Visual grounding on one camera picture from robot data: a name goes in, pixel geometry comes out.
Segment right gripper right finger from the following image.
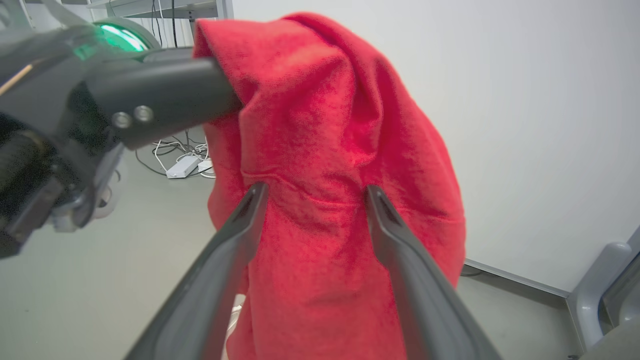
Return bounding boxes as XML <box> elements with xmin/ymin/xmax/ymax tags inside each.
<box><xmin>365</xmin><ymin>184</ymin><xmax>503</xmax><ymax>360</ymax></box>

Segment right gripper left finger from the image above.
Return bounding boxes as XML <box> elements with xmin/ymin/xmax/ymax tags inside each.
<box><xmin>124</xmin><ymin>182</ymin><xmax>270</xmax><ymax>360</ymax></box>

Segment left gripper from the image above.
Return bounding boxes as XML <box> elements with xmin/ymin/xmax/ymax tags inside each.
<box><xmin>0</xmin><ymin>17</ymin><xmax>243</xmax><ymax>151</ymax></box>

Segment red fleece garment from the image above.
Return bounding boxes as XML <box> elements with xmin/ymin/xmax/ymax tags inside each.
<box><xmin>192</xmin><ymin>12</ymin><xmax>467</xmax><ymax>360</ymax></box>

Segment white power strip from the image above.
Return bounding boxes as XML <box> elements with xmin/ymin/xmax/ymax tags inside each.
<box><xmin>166</xmin><ymin>155</ymin><xmax>202</xmax><ymax>179</ymax></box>

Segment wide white partition panel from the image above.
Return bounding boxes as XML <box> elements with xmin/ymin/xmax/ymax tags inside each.
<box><xmin>217</xmin><ymin>0</ymin><xmax>640</xmax><ymax>298</ymax></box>

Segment hanging black cables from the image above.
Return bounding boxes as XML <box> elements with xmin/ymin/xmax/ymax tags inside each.
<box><xmin>150</xmin><ymin>0</ymin><xmax>178</xmax><ymax>48</ymax></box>

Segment grey desk frame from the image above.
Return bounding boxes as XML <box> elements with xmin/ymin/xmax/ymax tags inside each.
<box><xmin>87</xmin><ymin>0</ymin><xmax>221</xmax><ymax>21</ymax></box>

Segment white power cable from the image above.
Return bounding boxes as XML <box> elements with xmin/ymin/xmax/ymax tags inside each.
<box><xmin>151</xmin><ymin>139</ymin><xmax>217</xmax><ymax>179</ymax></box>

